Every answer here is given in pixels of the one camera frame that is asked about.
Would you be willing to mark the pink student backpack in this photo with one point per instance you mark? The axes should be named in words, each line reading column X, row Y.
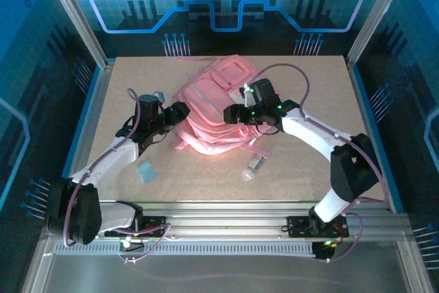
column 212, row 118

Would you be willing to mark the small clear glue bottle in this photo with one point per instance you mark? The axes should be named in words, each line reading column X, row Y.
column 254, row 167

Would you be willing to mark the blue sticky note pad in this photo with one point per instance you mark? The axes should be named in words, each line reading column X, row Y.
column 147, row 172

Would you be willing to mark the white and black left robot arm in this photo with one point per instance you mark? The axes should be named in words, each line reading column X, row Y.
column 113, row 159

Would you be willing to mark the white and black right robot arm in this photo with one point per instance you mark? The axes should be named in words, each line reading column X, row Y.
column 308, row 131

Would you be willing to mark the black controller box with lights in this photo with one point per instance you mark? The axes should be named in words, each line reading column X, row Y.
column 322, row 252

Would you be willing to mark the grey metal tray panel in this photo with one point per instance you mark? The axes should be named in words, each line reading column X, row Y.
column 223, row 272

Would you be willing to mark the aluminium side rail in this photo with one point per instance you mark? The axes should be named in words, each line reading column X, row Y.
column 97, row 107

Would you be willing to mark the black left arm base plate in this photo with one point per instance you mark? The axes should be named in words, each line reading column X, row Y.
column 156, row 222

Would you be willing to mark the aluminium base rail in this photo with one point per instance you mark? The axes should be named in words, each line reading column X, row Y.
column 223, row 221

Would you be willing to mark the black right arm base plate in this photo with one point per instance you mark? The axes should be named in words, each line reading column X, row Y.
column 298, row 226

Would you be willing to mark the aluminium frame post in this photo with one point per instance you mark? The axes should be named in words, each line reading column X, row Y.
column 73, row 15
column 377, row 15

